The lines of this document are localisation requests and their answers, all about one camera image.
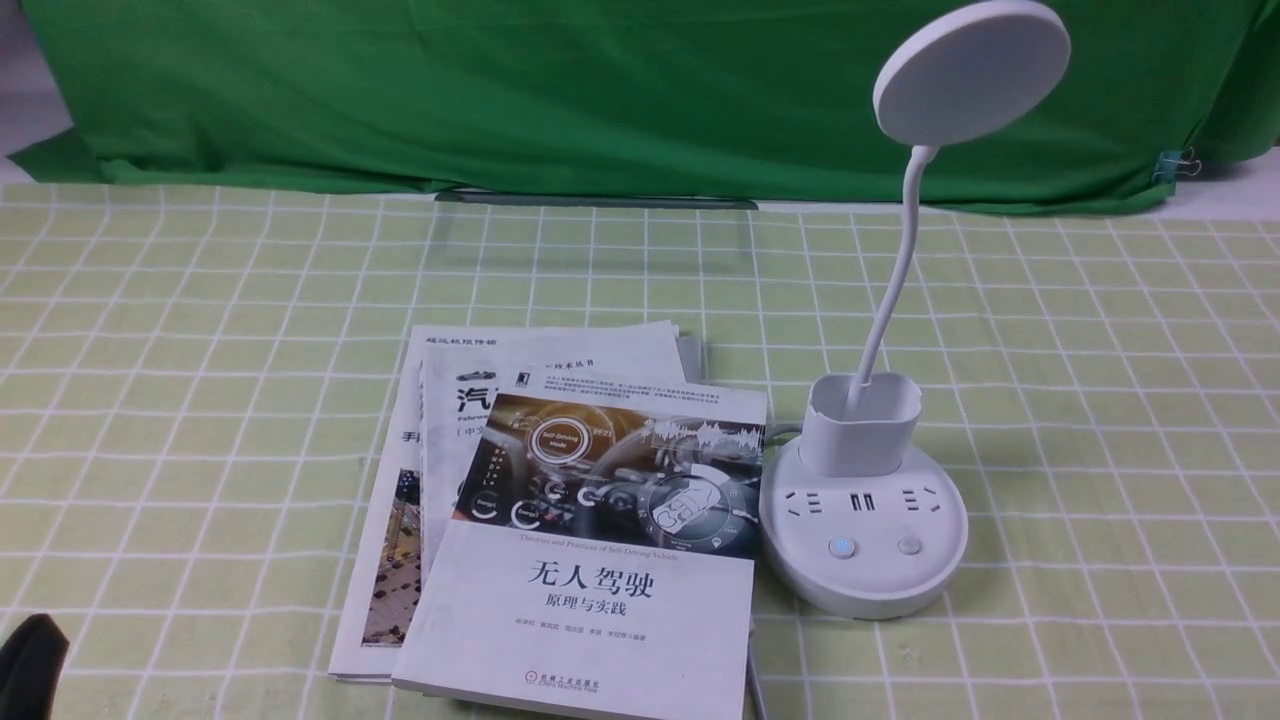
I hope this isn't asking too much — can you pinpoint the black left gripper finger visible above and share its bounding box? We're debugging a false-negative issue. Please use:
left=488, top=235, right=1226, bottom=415
left=1, top=612, right=70, bottom=719

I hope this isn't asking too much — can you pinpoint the white desk lamp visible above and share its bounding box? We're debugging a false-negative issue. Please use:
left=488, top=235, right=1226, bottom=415
left=759, top=1, right=1071, bottom=620

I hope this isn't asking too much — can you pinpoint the green checkered tablecloth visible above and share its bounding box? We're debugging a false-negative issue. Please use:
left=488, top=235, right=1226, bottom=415
left=1, top=184, right=1279, bottom=719

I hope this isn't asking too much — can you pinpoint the bottom white book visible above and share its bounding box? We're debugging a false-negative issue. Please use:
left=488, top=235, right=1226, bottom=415
left=329, top=322, right=707, bottom=683

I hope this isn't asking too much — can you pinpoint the top self-driving book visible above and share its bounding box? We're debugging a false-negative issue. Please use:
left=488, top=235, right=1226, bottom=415
left=390, top=372, right=768, bottom=719

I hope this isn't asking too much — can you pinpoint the green backdrop cloth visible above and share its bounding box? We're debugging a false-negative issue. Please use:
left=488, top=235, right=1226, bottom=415
left=12, top=1, right=1277, bottom=215

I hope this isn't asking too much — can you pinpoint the metal binder clip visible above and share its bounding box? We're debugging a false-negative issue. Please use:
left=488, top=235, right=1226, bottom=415
left=1151, top=147, right=1203, bottom=184

